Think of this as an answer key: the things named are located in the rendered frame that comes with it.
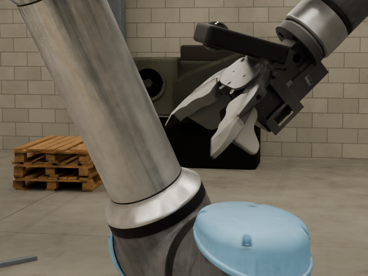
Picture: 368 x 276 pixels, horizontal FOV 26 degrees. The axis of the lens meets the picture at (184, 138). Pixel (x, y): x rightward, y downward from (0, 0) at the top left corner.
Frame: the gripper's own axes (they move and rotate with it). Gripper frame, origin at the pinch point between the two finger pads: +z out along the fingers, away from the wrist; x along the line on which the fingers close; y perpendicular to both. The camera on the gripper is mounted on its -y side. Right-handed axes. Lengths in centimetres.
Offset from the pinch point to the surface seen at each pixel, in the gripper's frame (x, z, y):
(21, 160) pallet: 706, 60, 234
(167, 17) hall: 928, -201, 310
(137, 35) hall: 948, -157, 305
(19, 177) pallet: 705, 74, 246
